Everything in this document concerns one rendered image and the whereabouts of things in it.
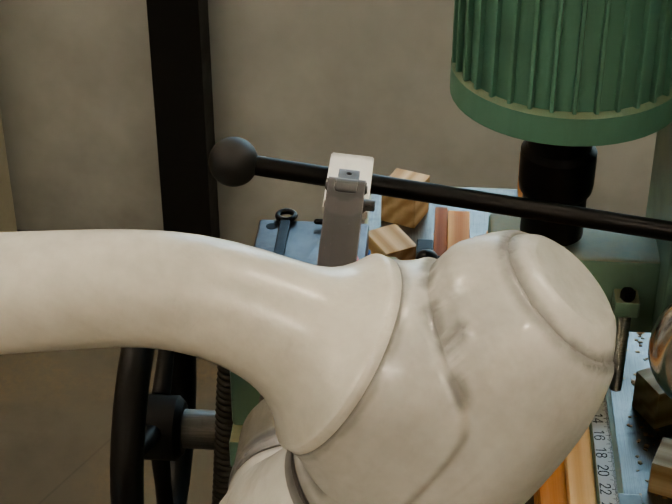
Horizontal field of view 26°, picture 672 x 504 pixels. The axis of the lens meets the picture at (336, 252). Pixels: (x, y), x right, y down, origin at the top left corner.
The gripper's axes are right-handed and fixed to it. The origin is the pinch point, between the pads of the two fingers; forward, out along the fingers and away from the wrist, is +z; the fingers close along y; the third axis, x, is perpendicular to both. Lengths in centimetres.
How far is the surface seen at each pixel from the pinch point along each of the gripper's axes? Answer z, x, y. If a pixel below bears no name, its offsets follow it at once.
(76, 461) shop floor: 98, 44, -115
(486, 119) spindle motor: 7.8, -9.3, 7.8
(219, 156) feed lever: -1.1, 9.0, 7.3
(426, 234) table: 34.5, -7.4, -19.9
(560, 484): -5.5, -18.0, -14.7
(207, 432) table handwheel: 12.2, 10.6, -29.4
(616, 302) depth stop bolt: 8.5, -21.9, -7.5
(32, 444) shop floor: 102, 52, -116
